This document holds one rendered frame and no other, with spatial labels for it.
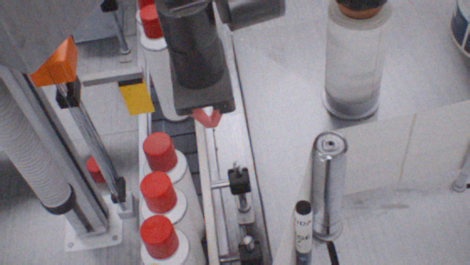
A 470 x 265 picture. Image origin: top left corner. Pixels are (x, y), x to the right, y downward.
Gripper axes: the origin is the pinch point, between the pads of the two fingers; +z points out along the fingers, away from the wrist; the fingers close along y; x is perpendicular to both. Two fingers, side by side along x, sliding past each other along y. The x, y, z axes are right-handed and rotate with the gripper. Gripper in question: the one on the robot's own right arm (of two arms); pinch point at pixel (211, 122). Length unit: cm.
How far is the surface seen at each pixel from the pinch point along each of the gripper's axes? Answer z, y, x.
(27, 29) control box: -30.2, -14.9, 9.7
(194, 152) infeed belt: 13.6, 6.2, 3.9
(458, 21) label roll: 9.7, 20.2, -42.1
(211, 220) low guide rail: 10.2, -8.2, 2.4
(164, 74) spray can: 2.4, 12.5, 5.8
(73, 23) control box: -27.7, -11.9, 7.6
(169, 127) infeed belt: 13.5, 11.8, 7.4
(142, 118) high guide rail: 5.3, 7.4, 9.9
